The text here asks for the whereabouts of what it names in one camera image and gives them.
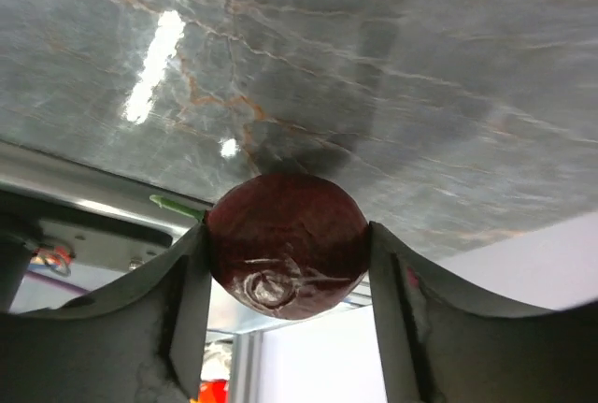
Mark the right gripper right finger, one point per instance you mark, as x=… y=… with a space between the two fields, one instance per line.
x=442 y=338

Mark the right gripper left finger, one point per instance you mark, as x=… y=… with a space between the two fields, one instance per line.
x=140 y=338

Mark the dark red fake plum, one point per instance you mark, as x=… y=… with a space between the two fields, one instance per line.
x=289 y=246

